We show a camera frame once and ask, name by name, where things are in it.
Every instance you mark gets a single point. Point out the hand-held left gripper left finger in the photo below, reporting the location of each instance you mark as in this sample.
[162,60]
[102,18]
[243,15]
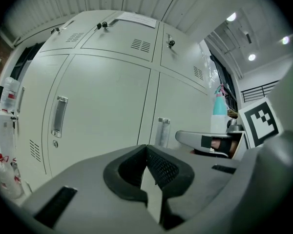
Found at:
[88,179]

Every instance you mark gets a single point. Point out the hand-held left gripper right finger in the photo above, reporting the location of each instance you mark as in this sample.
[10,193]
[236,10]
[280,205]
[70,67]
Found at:
[200,174]

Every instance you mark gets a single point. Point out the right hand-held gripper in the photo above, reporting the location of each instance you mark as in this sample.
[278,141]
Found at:
[258,121]

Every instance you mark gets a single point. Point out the white metal locker cabinet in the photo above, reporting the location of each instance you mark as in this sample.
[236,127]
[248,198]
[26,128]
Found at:
[100,94]

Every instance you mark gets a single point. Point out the white box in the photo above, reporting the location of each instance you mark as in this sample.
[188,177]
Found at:
[218,124]

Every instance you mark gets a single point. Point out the person's right hand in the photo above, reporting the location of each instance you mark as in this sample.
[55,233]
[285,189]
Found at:
[223,146]

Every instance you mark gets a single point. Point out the teal spray bottle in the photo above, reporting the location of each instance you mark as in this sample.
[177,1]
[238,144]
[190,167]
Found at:
[219,103]

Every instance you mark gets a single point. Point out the clothes rack with hangers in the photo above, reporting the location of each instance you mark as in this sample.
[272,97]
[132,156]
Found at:
[232,112]

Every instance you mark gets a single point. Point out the red capped water bottle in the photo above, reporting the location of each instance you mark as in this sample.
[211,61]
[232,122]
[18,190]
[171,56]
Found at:
[5,179]
[16,172]

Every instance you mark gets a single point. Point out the clear plastic film sheet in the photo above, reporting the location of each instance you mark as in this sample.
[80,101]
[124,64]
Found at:
[213,69]

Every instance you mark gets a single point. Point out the black metal railing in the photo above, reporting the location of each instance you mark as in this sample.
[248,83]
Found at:
[258,92]

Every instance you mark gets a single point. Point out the white water dispenser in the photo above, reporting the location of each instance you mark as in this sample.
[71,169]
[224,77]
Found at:
[5,135]

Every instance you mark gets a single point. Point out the round ceiling light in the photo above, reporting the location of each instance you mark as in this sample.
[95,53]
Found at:
[252,57]
[285,40]
[231,16]

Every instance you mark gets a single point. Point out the clear water jug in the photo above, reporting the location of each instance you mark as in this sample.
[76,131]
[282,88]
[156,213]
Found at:
[11,94]

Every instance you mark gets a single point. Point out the white paper notice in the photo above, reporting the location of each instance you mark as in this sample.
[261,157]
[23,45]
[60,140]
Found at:
[139,19]

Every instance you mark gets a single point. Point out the black window frame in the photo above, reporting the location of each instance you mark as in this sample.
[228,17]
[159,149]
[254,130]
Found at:
[27,60]

